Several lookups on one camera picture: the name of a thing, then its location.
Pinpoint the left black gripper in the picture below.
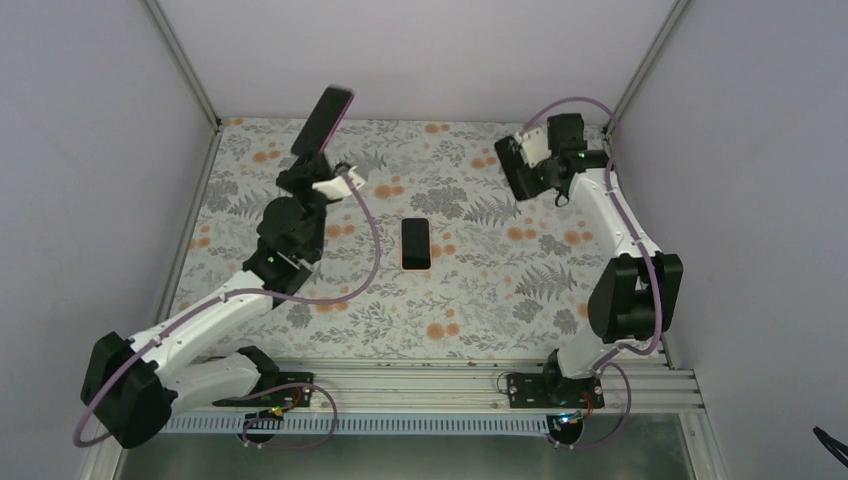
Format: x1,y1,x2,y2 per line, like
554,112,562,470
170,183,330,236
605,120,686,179
278,140,336,258

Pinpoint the magenta phone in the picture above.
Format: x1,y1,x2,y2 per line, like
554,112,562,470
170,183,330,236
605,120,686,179
290,85,355,157

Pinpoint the black phone case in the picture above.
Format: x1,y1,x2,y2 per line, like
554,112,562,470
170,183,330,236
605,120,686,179
494,136,543,201

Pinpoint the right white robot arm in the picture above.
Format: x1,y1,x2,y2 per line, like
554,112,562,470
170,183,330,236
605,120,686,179
515,114,683,407

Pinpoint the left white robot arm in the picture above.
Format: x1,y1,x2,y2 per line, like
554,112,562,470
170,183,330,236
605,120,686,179
73,151,362,448

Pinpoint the floral patterned table mat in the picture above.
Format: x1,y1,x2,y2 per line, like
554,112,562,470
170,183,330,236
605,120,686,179
208,120,608,359

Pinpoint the black object at edge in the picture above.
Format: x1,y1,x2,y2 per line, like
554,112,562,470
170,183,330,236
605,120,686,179
813,426,848,467

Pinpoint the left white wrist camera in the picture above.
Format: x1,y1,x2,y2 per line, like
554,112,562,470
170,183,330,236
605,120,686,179
312,165,367,203

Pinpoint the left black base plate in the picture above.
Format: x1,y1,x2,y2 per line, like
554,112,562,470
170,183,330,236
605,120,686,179
212,372,314,410

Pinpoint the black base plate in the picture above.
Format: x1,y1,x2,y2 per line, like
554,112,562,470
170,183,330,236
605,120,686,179
212,372,314,410
506,373,605,409

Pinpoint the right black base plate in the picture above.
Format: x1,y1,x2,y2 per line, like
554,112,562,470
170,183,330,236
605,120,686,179
506,373,605,409

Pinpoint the aluminium rail frame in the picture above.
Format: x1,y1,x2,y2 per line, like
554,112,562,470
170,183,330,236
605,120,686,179
105,327,707,415

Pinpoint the grey slotted cable duct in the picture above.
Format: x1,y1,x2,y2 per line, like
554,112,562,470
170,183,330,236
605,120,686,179
162,412,549,437

